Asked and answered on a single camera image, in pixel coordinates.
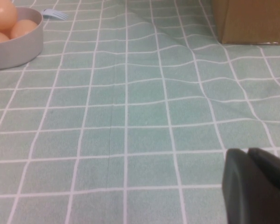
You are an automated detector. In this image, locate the grey-blue round bowl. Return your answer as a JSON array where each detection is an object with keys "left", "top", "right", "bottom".
[{"left": 0, "top": 6, "right": 44, "bottom": 70}]

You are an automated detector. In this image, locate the brown cardboard box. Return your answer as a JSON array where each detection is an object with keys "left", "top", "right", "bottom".
[{"left": 211, "top": 0, "right": 280, "bottom": 46}]

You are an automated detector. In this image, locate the blue plastic fork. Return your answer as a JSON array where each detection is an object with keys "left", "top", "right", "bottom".
[{"left": 41, "top": 8, "right": 69, "bottom": 21}]

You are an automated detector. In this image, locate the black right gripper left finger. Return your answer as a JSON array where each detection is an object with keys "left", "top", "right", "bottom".
[{"left": 221, "top": 148, "right": 280, "bottom": 224}]

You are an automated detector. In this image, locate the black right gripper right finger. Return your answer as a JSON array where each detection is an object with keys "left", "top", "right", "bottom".
[{"left": 247, "top": 147, "right": 280, "bottom": 196}]

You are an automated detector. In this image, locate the green checked tablecloth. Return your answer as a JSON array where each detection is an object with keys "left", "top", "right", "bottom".
[{"left": 0, "top": 0, "right": 280, "bottom": 224}]

